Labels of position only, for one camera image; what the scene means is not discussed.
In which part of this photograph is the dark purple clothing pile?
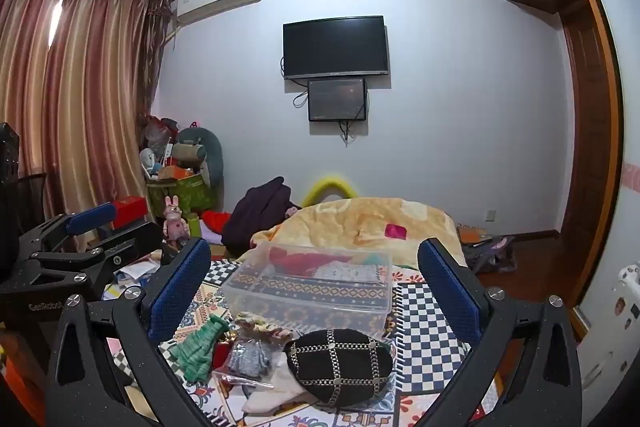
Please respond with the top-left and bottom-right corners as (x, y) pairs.
(221, 176), (300, 258)

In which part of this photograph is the red box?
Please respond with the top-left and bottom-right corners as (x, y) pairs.
(112, 196), (148, 230)

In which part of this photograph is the white sliding door with hearts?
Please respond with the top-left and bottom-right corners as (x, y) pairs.
(569, 0), (640, 388)

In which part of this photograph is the small black wall monitor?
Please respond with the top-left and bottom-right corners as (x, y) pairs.
(307, 78), (368, 122)

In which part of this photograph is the black grid pattern hat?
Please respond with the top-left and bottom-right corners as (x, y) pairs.
(284, 329), (394, 409)

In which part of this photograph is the white cloth pouch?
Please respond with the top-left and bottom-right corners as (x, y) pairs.
(242, 359), (317, 415)

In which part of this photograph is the striped pink curtain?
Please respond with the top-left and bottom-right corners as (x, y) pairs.
(1, 0), (171, 217)

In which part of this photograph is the blue white checkered mat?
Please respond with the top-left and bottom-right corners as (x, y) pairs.
(204, 260), (470, 395)

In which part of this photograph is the grey fabric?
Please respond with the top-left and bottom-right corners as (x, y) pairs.
(213, 338), (282, 389)

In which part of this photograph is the grey green plush toy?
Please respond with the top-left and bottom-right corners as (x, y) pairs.
(171, 127), (224, 187)

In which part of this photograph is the clear plastic storage box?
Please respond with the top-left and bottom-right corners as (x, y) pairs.
(221, 242), (393, 339)

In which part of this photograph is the yellow fleece blanket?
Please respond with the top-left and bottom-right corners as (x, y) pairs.
(250, 197), (466, 269)

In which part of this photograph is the large black wall television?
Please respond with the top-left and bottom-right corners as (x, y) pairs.
(282, 15), (390, 80)

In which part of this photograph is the green knitted cloth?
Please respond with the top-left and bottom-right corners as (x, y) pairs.
(169, 315), (230, 384)

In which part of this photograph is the brown wooden wardrobe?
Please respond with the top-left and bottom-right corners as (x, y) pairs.
(506, 0), (617, 306)

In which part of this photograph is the green box of toys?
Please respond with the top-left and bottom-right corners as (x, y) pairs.
(146, 174), (217, 218)

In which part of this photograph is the yellow curved pillow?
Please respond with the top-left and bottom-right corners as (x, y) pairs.
(300, 176), (358, 207)

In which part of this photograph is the pink rabbit plush toy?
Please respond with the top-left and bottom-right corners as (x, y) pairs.
(163, 195), (190, 243)

